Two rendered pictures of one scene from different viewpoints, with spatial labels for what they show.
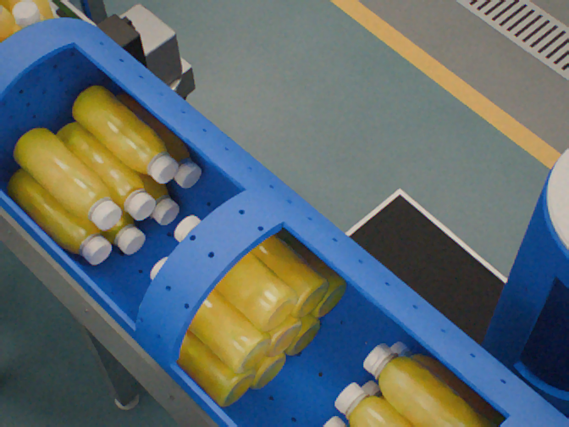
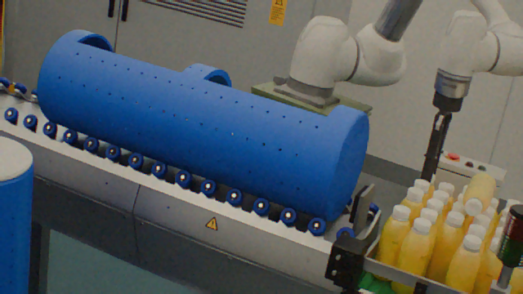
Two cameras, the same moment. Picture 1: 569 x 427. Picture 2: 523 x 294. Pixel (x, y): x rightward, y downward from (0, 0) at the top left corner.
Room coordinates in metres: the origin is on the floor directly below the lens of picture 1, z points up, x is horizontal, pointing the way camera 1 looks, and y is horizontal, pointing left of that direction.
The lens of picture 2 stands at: (2.32, -0.60, 1.74)
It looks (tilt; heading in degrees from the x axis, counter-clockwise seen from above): 20 degrees down; 154
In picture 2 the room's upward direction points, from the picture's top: 10 degrees clockwise
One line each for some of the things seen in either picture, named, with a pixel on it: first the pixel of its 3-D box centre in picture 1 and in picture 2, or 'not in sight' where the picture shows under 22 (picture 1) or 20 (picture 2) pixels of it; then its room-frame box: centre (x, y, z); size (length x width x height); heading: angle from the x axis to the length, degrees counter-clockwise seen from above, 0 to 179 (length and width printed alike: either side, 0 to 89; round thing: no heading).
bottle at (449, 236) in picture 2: not in sight; (445, 251); (1.13, 0.52, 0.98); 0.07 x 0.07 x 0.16
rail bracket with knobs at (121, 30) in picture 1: (114, 55); (346, 262); (1.10, 0.27, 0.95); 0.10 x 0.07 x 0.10; 132
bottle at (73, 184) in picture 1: (66, 177); not in sight; (0.75, 0.30, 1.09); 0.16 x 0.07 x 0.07; 42
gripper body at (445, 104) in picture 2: not in sight; (444, 110); (0.91, 0.59, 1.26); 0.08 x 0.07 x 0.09; 132
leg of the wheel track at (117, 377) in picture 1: (103, 347); not in sight; (0.83, 0.40, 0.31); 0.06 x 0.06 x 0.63; 42
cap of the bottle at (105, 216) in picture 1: (107, 215); not in sight; (0.68, 0.24, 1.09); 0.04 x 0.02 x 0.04; 132
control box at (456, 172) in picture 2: not in sight; (465, 180); (0.89, 0.74, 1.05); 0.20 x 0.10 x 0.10; 42
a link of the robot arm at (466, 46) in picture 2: not in sight; (467, 42); (0.91, 0.61, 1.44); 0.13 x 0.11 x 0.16; 82
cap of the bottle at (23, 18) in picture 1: (25, 13); (401, 211); (1.09, 0.39, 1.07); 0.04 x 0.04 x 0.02
